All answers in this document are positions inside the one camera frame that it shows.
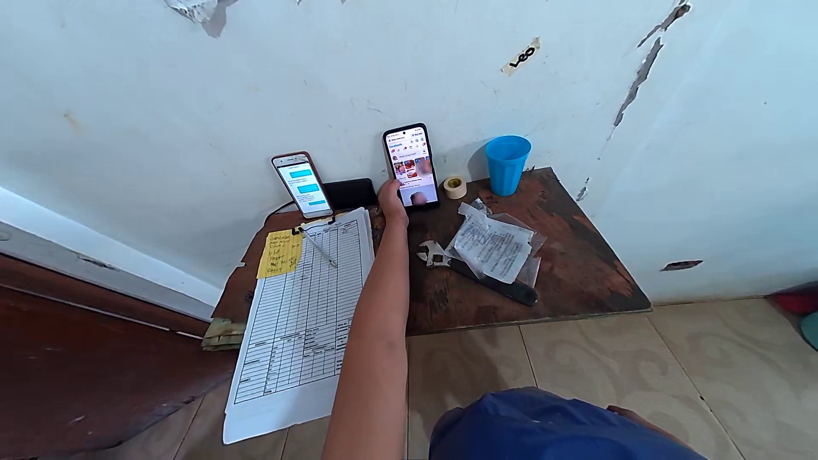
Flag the person's left hand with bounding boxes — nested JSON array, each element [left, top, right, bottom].
[[378, 179, 409, 227]]

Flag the black smartphone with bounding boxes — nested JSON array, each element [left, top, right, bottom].
[[383, 123, 441, 212]]

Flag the person's left forearm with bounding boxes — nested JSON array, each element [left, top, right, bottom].
[[321, 220, 410, 460]]

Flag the black rectangular box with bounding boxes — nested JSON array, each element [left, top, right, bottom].
[[322, 178, 378, 212]]

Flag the white smartphone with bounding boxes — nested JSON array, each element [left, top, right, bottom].
[[271, 151, 335, 220]]

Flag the white pen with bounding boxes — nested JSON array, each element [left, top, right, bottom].
[[299, 227, 337, 268]]

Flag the black metal clip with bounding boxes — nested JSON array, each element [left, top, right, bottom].
[[291, 215, 337, 236]]

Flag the blue plastic cup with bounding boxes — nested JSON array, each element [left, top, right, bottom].
[[485, 135, 533, 197]]

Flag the white printed paper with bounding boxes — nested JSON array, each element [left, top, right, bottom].
[[454, 212, 533, 285]]

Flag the yellow handwritten note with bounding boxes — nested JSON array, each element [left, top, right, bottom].
[[257, 229, 304, 280]]

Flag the clear plastic bag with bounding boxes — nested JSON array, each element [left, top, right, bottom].
[[445, 198, 547, 289]]

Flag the tape label, black lettering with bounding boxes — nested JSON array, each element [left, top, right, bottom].
[[501, 37, 541, 77]]

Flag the brown wooden table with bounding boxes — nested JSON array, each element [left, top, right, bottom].
[[210, 167, 653, 337]]

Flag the stack of white form sheets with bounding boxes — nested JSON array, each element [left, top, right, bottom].
[[222, 207, 375, 446]]

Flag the folded yellowish bundle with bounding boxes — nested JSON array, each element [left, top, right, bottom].
[[201, 317, 247, 351]]

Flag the person's legs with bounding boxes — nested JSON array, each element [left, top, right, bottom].
[[429, 386, 708, 460]]

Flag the reddish brown wooden door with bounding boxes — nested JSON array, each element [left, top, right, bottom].
[[0, 252, 236, 460]]

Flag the red object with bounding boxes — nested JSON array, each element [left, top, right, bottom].
[[766, 280, 818, 315]]

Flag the black cable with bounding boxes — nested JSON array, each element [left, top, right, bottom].
[[264, 201, 297, 226]]

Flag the adjustable wrench, black handle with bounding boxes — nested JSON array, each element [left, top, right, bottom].
[[417, 240, 539, 307]]

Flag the white door frame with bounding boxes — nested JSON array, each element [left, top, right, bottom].
[[0, 185, 224, 322]]

